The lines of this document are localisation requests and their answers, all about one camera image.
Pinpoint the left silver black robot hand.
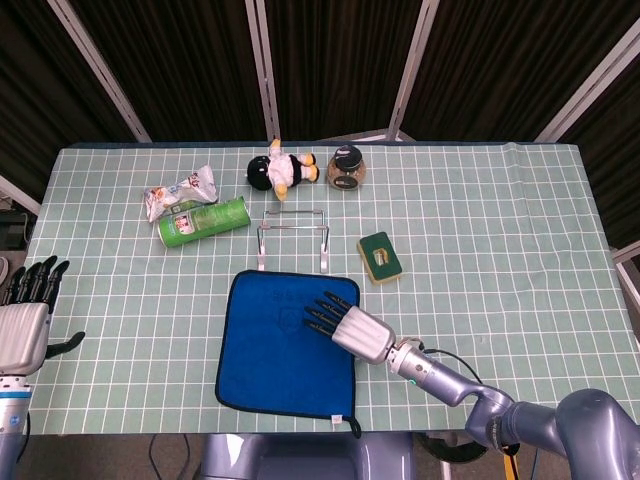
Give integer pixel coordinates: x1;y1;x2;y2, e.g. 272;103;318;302
0;255;86;376

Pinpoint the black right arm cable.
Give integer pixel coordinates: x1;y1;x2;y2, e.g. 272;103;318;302
422;348;484;389

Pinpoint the white crumpled snack bag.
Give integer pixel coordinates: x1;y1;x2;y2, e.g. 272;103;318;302
143;165;220;225

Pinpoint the metal wire rack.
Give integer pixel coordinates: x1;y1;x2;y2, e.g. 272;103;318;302
256;208;331;274

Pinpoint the black round floor base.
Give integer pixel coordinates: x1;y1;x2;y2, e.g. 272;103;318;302
414;432;494;464

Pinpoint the black white plush penguin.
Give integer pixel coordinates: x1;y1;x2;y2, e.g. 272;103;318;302
247;139;321;203

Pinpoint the white screen frame post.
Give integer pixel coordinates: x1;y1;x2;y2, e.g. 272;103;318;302
47;0;153;144
244;0;282;144
387;0;441;141
533;19;640;144

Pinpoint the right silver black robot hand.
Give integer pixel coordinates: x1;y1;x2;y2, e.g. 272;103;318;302
303;288;399;365

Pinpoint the grey-blue robot torso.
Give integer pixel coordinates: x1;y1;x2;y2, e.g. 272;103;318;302
199;432;416;480

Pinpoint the yellow sponge with green pad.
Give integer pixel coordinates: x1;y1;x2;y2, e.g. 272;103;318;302
356;231;405;287

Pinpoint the blue cloth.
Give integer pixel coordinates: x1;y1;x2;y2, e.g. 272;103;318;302
214;269;362;440

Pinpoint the glass jar with black lid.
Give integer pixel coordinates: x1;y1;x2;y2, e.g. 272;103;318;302
327;144;370;192

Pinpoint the green checked tablecloth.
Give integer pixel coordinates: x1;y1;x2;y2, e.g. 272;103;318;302
0;142;640;435

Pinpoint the black box on floor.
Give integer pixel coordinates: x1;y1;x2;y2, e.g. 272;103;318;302
0;209;34;251

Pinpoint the green chip can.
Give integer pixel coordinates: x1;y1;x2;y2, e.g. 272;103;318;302
157;196;252;250

